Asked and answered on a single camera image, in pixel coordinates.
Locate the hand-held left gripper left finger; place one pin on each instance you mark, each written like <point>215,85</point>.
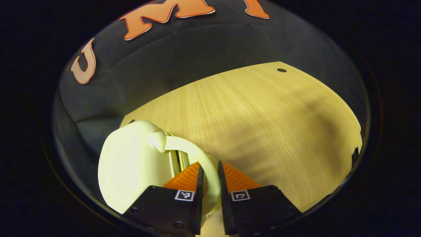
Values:
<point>199,204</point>

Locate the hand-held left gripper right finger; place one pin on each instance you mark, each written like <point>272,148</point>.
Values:
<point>225,207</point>

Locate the black backdrop cloth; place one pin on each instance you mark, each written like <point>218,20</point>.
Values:
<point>197,49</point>

